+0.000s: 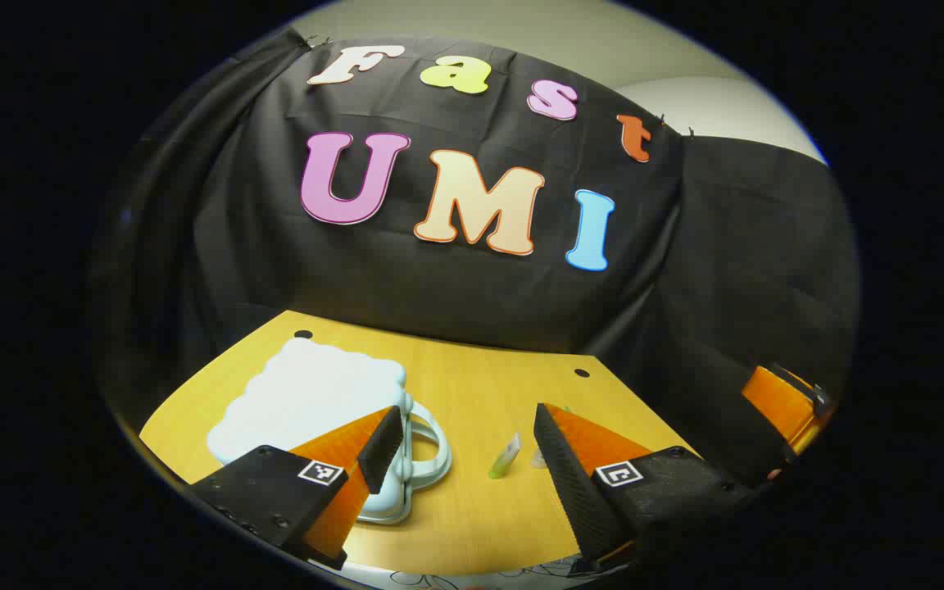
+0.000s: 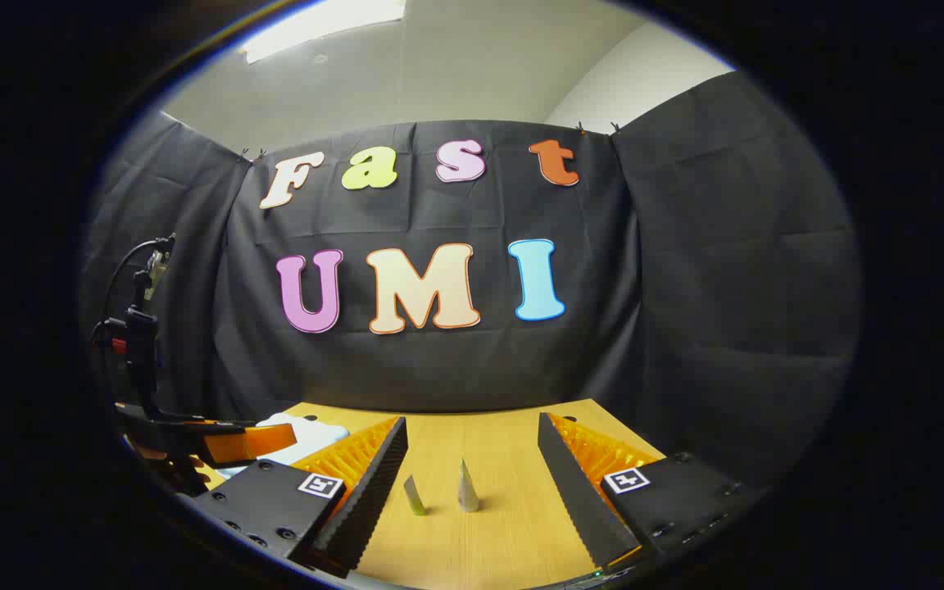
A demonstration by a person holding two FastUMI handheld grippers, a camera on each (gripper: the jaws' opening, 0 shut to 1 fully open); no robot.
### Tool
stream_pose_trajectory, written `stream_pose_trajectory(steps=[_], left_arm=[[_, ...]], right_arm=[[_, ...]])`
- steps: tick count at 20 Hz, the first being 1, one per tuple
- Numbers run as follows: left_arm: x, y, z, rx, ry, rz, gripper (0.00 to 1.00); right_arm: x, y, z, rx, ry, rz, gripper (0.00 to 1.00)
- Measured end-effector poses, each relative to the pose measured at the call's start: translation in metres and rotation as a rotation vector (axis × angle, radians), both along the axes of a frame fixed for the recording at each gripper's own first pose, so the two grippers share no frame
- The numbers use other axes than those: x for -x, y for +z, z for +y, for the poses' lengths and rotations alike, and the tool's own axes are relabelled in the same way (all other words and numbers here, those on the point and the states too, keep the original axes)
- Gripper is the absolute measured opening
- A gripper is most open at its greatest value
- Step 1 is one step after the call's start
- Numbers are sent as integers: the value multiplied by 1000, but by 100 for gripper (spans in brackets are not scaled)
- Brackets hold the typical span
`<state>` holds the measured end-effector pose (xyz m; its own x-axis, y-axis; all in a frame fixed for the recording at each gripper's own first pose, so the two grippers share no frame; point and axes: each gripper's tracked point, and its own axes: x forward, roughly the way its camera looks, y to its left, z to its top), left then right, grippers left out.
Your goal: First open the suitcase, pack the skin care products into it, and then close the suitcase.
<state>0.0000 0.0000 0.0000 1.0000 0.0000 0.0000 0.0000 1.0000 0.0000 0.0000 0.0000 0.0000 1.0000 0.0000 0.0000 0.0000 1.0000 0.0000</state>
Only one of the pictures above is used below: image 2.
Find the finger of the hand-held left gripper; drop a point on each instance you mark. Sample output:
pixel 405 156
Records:
pixel 251 442

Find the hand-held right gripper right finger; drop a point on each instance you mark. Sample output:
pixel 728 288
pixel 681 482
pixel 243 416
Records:
pixel 574 492

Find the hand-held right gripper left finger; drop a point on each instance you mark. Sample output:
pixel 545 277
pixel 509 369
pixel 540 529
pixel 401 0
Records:
pixel 374 492

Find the small pale cosmetic tube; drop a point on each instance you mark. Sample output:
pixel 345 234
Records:
pixel 415 496

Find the light blue suitcase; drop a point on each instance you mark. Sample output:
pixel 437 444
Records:
pixel 308 434

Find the large cosmetic tube gold print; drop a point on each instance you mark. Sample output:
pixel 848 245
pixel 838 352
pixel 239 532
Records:
pixel 468 492

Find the black backdrop cloth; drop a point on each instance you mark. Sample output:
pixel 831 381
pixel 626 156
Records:
pixel 685 287

